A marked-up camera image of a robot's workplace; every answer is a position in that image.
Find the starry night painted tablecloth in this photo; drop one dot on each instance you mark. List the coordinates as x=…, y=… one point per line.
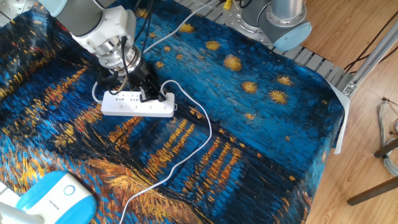
x=248, y=124

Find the blue and white desk lamp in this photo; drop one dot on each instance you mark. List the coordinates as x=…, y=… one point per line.
x=56, y=199

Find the aluminium frame beam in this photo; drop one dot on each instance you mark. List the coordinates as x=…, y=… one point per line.
x=370, y=62

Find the white power strip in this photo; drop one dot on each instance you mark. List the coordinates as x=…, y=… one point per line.
x=133, y=107

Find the dark brown wooden leg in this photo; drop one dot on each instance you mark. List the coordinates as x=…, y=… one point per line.
x=373, y=190
x=385, y=149

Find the silver screwed metal plate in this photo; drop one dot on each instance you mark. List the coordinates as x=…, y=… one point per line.
x=14, y=6

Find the silver grey UR5 robot arm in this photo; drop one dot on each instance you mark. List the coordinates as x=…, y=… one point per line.
x=280, y=21

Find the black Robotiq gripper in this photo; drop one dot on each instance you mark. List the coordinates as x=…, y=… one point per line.
x=141, y=73

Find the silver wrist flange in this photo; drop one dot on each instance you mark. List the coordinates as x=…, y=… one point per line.
x=116, y=54

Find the small yellow object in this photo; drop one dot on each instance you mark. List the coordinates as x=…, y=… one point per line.
x=228, y=4

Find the silver robot mounting plate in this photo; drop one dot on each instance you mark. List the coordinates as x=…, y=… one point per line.
x=236, y=25

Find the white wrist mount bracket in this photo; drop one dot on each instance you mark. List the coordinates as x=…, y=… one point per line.
x=105, y=26

